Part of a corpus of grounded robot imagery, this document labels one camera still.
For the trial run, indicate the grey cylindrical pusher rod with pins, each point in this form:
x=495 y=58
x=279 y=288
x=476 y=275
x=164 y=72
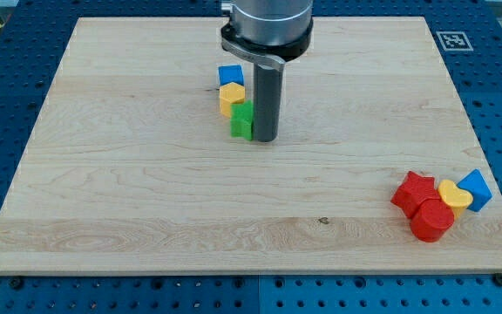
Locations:
x=267 y=100

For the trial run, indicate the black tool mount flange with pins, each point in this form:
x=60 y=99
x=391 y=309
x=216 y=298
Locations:
x=274 y=57

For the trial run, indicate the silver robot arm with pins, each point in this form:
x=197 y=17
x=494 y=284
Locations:
x=268 y=34

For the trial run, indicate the green star block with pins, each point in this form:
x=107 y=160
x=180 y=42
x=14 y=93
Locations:
x=242 y=118

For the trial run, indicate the red star block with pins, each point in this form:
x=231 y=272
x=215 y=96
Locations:
x=413 y=192

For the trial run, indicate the red circle block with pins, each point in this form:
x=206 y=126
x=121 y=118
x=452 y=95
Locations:
x=431 y=221

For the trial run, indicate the blue square block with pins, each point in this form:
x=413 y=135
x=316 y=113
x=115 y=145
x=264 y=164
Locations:
x=231 y=74

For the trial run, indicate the yellow hexagon block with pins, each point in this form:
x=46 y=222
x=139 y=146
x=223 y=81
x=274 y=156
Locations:
x=231 y=93

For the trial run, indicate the light wooden board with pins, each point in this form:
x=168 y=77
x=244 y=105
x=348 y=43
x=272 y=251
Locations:
x=131 y=170

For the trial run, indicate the white fiducial marker tag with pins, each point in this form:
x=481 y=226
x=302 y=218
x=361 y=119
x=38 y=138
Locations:
x=454 y=41

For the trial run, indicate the yellow heart block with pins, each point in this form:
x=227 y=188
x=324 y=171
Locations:
x=456 y=198

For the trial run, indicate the blue diamond block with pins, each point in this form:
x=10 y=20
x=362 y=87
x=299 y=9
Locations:
x=475 y=183

